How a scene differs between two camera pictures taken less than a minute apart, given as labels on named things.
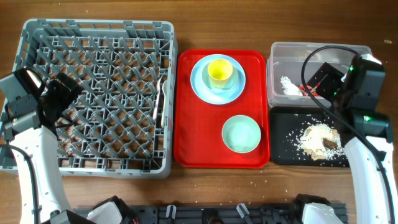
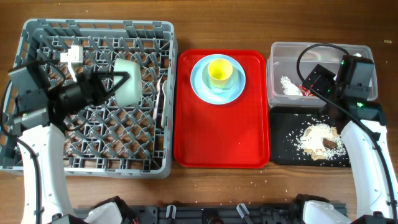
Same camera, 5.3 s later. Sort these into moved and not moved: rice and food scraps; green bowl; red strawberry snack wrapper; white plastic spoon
Moved: green bowl
Not moved: red strawberry snack wrapper; white plastic spoon; rice and food scraps
